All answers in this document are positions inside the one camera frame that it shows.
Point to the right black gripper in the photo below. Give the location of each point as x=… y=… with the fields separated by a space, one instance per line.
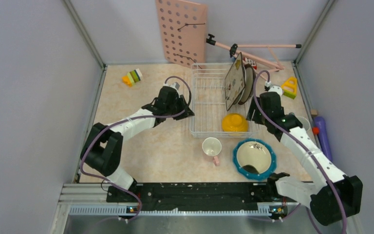
x=252 y=115

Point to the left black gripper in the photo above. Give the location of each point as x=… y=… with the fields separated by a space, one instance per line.
x=180 y=100

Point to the white plate red characters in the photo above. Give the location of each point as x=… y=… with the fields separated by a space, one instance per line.
x=245 y=83

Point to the dark red rimmed plate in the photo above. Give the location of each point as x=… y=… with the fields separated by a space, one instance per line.
x=251 y=75

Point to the white wire dish rack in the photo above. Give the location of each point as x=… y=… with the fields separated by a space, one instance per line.
x=208 y=103

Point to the square floral plate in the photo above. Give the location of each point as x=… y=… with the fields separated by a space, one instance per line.
x=234 y=82

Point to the orange yellow bowl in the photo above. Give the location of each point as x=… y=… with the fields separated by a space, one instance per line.
x=234 y=122

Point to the blue rimmed bowl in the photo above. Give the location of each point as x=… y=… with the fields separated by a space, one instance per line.
x=254 y=159

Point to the white pink handled cup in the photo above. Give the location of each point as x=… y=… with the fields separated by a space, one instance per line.
x=212 y=147

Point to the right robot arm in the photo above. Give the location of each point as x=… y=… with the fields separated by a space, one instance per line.
x=333 y=195

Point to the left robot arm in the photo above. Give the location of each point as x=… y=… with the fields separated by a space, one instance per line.
x=103 y=147

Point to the yellow green toy block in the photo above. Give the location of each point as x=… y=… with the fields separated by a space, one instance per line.
x=290 y=87

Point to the blue white mug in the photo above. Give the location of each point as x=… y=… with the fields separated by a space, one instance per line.
x=305 y=122

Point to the stacked colourful toy blocks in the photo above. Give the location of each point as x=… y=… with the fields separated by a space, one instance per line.
x=132 y=77

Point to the red white toy block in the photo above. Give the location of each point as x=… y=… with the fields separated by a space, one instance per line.
x=248 y=61

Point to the pink pegboard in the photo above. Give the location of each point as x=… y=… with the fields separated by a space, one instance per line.
x=183 y=30

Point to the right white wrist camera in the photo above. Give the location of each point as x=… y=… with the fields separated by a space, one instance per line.
x=269 y=87

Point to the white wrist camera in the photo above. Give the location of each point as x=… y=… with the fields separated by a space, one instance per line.
x=269 y=87
x=174 y=85

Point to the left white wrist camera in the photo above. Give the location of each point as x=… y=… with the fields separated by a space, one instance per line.
x=174 y=85

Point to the purple handled tool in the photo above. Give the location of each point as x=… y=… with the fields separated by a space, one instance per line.
x=319 y=129

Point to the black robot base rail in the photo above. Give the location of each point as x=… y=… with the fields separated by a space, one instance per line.
x=213 y=198

